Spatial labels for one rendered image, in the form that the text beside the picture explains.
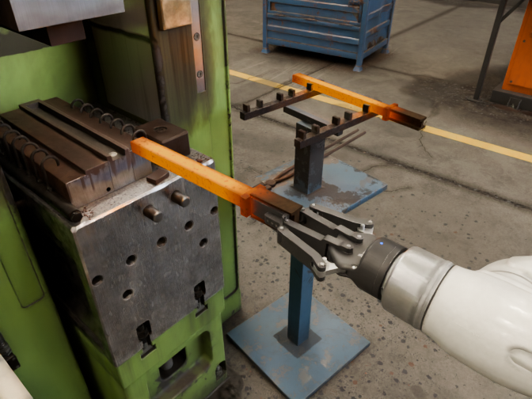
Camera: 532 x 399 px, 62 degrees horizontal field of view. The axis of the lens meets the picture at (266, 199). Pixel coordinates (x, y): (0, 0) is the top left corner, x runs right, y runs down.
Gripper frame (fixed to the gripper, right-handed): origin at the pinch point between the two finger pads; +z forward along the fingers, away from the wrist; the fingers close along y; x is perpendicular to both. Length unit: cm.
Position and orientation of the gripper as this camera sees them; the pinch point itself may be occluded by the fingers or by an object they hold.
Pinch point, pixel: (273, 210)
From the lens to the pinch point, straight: 67.0
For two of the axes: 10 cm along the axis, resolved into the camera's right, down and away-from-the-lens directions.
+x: 0.1, -8.2, -5.8
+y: 6.6, -4.3, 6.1
